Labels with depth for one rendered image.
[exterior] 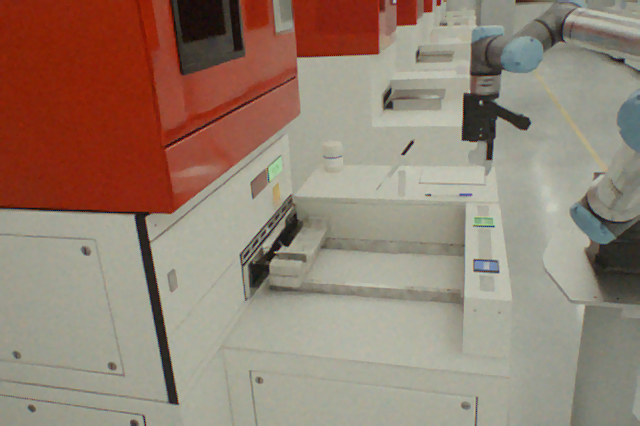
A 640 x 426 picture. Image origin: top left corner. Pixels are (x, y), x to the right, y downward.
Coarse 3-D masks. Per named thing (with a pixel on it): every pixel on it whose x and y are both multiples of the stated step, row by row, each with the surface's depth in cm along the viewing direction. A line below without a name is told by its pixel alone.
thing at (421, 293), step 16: (272, 288) 152; (288, 288) 151; (304, 288) 149; (320, 288) 148; (336, 288) 147; (352, 288) 146; (368, 288) 144; (384, 288) 143; (400, 288) 142; (416, 288) 142; (432, 288) 141; (448, 288) 140
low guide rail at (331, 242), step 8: (328, 240) 173; (336, 240) 172; (344, 240) 172; (352, 240) 171; (360, 240) 171; (368, 240) 171; (376, 240) 170; (328, 248) 174; (336, 248) 173; (344, 248) 172; (352, 248) 172; (360, 248) 171; (368, 248) 170; (376, 248) 170; (384, 248) 169; (392, 248) 168; (400, 248) 168; (408, 248) 167; (416, 248) 166; (424, 248) 166; (432, 248) 165; (440, 248) 164; (448, 248) 164; (456, 248) 163
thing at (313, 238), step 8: (304, 232) 172; (312, 232) 171; (320, 232) 171; (328, 232) 175; (296, 240) 167; (304, 240) 166; (312, 240) 166; (320, 240) 166; (312, 248) 161; (320, 248) 166; (312, 256) 158; (304, 264) 151; (304, 272) 150; (272, 280) 147; (280, 280) 146; (288, 280) 145; (296, 280) 145
